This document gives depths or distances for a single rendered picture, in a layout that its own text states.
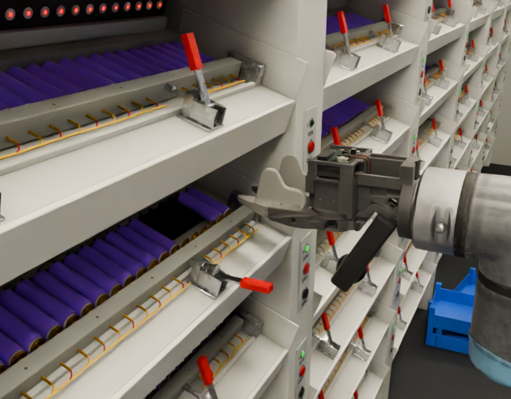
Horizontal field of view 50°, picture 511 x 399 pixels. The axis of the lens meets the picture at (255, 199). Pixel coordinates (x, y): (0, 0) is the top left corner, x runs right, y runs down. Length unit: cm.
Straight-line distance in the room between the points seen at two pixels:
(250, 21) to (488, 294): 42
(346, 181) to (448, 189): 10
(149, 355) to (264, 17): 42
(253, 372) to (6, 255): 51
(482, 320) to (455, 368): 151
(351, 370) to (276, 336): 60
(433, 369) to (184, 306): 158
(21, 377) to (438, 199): 41
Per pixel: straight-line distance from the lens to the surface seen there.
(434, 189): 58
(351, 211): 61
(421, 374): 208
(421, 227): 58
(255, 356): 84
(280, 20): 71
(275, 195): 65
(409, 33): 138
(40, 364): 50
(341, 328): 125
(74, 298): 57
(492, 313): 62
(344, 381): 141
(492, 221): 57
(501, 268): 59
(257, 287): 60
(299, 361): 93
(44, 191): 41
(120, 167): 45
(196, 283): 63
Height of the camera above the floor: 127
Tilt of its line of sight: 22 degrees down
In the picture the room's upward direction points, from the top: straight up
